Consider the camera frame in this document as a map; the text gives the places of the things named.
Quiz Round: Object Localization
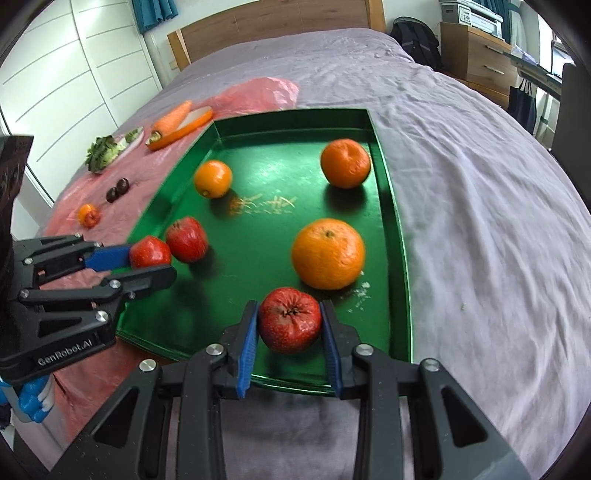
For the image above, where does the white wardrobe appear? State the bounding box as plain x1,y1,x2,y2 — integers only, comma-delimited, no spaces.
0,0,164,204

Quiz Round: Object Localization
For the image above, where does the dark hanging bag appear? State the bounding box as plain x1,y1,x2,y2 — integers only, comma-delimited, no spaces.
508,78,539,134

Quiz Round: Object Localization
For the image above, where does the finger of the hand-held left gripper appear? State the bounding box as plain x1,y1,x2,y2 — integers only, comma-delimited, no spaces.
13,234,133,280
18,265,178,317

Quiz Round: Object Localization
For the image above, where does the person's left hand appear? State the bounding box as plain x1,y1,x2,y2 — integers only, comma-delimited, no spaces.
0,376,56,430

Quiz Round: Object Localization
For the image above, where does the window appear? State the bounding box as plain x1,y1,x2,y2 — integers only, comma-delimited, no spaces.
531,9,578,75

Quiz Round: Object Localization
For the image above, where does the black backpack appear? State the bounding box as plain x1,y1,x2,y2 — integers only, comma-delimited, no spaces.
390,17,441,70

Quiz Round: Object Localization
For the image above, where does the green tray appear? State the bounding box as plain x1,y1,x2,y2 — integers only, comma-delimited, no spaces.
115,108,413,395

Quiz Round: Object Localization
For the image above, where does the teal curtain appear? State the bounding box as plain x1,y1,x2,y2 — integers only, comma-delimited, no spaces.
131,0,178,33
485,0,525,43

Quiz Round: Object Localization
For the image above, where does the white printer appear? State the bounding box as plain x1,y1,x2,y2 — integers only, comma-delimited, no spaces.
438,0,504,40

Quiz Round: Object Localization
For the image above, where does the desk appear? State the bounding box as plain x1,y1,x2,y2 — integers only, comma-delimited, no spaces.
501,46,566,97

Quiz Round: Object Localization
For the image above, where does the red plastic sheet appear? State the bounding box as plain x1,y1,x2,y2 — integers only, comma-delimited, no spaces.
34,76,301,444

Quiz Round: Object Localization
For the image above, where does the grey office chair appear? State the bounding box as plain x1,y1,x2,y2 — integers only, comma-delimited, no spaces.
549,62,591,162

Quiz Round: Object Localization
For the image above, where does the leafy green vegetable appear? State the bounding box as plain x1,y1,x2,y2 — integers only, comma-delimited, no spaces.
84,135,122,175

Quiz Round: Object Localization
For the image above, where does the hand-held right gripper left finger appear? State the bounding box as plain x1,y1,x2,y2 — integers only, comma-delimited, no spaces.
48,301,259,480

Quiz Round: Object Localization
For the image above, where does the wooden drawer cabinet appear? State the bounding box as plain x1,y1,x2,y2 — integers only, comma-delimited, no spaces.
440,22,520,104

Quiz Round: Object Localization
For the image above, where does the orange plate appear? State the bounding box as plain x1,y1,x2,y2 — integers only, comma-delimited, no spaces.
145,106,214,152

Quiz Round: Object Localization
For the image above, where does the wooden bed headboard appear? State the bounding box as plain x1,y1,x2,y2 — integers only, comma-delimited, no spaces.
167,0,386,72

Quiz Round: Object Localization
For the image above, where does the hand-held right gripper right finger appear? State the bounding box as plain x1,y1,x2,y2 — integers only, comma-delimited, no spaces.
320,300,532,480

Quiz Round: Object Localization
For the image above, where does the carrot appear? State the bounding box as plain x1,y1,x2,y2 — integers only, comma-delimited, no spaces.
148,100,193,141

